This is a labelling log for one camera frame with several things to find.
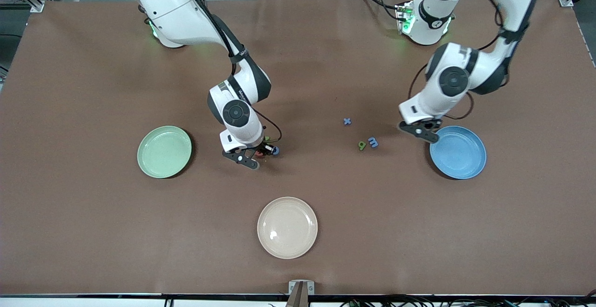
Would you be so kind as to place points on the white table rail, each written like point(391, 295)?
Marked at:
point(70, 302)

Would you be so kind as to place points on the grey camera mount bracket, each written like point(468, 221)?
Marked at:
point(300, 283)

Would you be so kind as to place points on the blue plate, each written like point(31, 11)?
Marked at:
point(461, 155)

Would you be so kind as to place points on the brown table mat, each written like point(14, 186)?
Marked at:
point(326, 64)

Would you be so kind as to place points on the beige plate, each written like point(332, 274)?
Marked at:
point(287, 228)

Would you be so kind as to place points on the blue letter m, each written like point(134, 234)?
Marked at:
point(373, 142)

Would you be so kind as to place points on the green plate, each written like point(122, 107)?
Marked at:
point(164, 152)

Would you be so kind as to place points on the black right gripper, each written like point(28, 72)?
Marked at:
point(260, 147)

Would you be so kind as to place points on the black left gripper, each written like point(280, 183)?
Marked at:
point(428, 125)

